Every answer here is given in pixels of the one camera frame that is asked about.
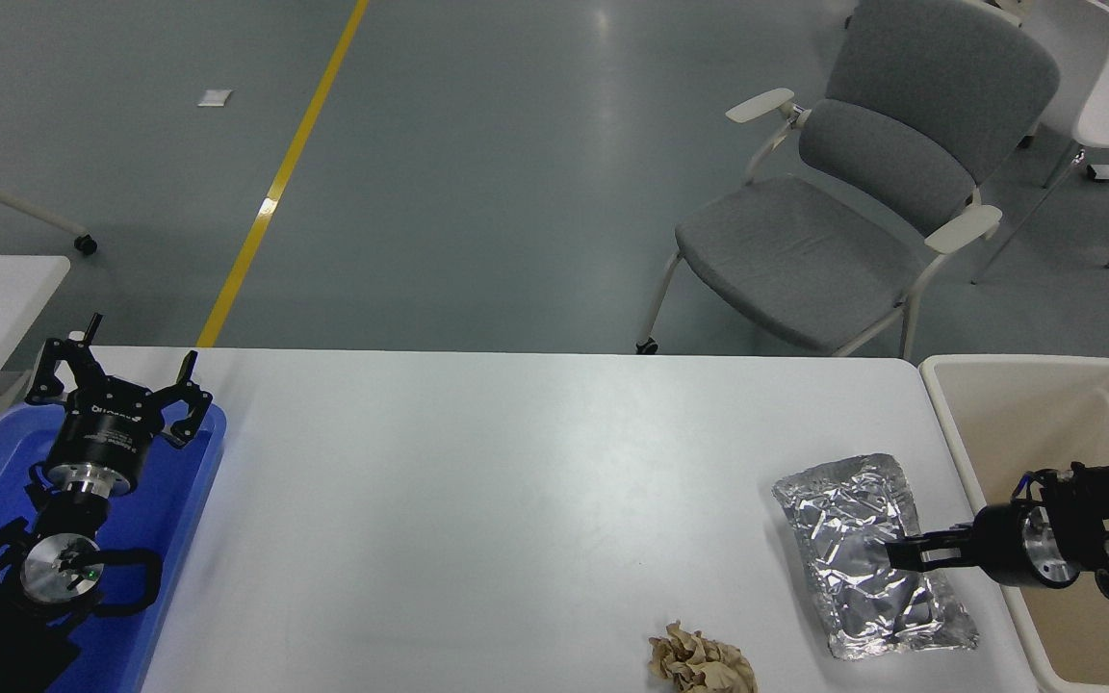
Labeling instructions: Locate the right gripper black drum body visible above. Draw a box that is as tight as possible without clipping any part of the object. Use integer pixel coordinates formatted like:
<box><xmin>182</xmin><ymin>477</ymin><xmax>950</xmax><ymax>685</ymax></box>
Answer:
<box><xmin>974</xmin><ymin>501</ymin><xmax>1039</xmax><ymax>588</ymax></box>

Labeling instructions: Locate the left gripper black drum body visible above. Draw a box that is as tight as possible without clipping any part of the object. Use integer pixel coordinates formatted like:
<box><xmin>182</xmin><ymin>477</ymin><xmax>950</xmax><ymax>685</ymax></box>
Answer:
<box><xmin>44</xmin><ymin>380</ymin><xmax>170</xmax><ymax>477</ymax></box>

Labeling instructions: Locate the silver foil tray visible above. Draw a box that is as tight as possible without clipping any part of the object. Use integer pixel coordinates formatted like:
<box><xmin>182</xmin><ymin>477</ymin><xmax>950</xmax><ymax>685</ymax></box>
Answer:
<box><xmin>771</xmin><ymin>452</ymin><xmax>981</xmax><ymax>662</ymax></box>

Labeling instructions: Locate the tan paper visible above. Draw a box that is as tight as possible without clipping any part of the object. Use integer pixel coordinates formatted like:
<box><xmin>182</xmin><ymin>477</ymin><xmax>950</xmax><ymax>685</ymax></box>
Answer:
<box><xmin>649</xmin><ymin>621</ymin><xmax>759</xmax><ymax>693</ymax></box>

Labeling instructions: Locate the blue plastic tray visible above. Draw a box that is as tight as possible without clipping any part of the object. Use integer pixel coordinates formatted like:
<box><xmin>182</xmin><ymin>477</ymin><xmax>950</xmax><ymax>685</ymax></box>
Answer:
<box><xmin>0</xmin><ymin>399</ymin><xmax>228</xmax><ymax>693</ymax></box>

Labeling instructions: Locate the large pale plastic bin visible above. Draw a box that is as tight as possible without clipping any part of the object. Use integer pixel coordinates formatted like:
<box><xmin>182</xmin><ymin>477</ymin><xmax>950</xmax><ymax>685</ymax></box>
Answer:
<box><xmin>918</xmin><ymin>354</ymin><xmax>1109</xmax><ymax>693</ymax></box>

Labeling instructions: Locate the white rolling chair base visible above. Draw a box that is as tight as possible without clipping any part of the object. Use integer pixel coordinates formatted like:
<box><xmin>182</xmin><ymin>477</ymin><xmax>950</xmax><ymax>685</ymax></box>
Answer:
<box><xmin>0</xmin><ymin>53</ymin><xmax>99</xmax><ymax>257</ymax></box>

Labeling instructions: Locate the yellow floor tape line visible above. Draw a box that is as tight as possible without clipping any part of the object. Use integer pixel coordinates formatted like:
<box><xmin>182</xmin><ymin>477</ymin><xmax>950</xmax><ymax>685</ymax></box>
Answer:
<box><xmin>195</xmin><ymin>0</ymin><xmax>371</xmax><ymax>347</ymax></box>

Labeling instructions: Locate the grey padded armchair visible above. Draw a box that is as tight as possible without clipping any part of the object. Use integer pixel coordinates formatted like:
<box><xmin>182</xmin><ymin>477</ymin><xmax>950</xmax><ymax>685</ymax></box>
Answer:
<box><xmin>635</xmin><ymin>0</ymin><xmax>1062</xmax><ymax>359</ymax></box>

